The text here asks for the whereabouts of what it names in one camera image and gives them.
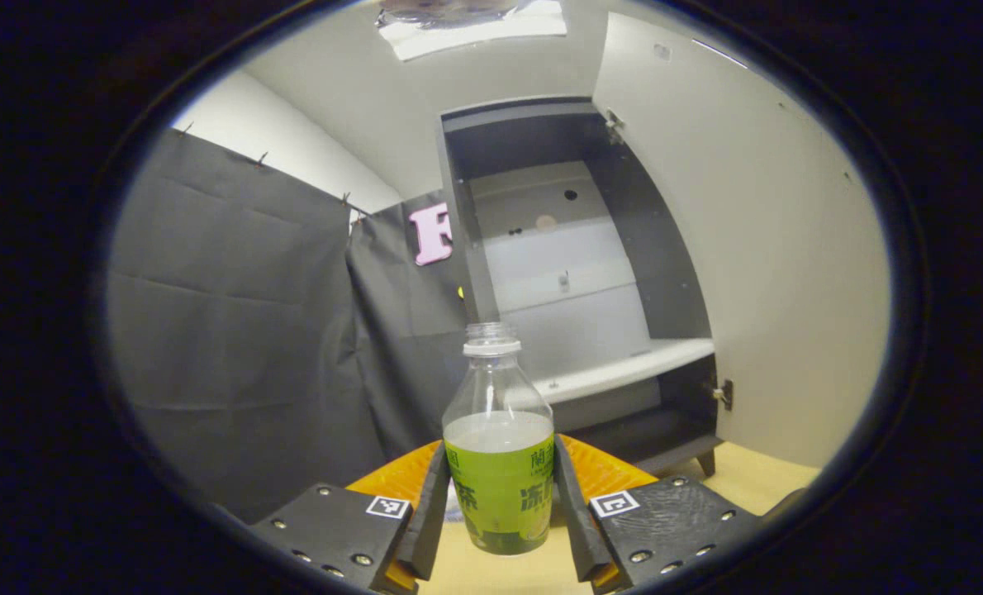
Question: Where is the beige cabinet door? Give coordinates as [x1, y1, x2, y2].
[592, 10, 894, 470]

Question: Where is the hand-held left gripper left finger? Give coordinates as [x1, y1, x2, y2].
[248, 440, 453, 595]

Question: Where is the green label plastic bottle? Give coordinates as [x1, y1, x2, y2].
[442, 322, 556, 557]

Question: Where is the white cabinet shelf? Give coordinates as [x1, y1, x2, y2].
[533, 337, 716, 406]

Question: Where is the black backdrop cloth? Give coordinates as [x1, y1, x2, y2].
[105, 126, 496, 526]

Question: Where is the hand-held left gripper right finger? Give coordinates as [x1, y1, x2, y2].
[553, 435, 763, 594]

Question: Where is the large ceiling light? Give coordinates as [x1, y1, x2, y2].
[374, 0, 569, 62]

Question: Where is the dark grey cabinet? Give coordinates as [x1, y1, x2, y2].
[438, 97, 720, 478]

